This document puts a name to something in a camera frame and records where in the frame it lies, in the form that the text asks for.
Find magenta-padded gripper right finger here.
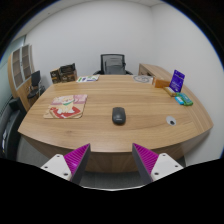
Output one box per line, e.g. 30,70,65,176
132,143,184,185

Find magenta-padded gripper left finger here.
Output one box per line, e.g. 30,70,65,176
40,143,92,185

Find black computer mouse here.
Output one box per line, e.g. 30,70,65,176
111,106,127,126

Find cartoon dog print mouse pad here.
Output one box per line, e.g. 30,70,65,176
43,94,88,120

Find black leather sofa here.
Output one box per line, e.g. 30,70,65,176
0,97,28,161

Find blue flat box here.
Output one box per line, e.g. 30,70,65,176
174,95,185,106

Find green flat box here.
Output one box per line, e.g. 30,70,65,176
176,92,194,107

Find light wooden sign base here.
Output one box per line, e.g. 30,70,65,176
163,86,178,98

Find brown wooden box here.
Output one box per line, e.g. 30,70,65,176
153,78,172,89

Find small black visitor chair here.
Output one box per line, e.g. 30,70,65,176
27,70,46,100

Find purple standing sign card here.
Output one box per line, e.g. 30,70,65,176
168,69,186,94

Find large dark cardboard box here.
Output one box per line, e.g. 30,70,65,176
59,71,78,83

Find small dark cardboard box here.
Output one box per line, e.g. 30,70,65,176
49,68,62,85

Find white green purple leaflet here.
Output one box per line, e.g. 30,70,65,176
75,74,100,83

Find wooden shelf unit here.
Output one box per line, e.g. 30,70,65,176
7,44,36,111

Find wooden side cabinet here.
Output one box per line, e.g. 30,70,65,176
138,63,174,81

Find black mesh office chair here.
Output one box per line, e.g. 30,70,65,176
93,53,134,76

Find silver desk cable grommet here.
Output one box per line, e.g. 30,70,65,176
165,115,177,127

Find dark printed box with handle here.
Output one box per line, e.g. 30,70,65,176
59,63,77,75

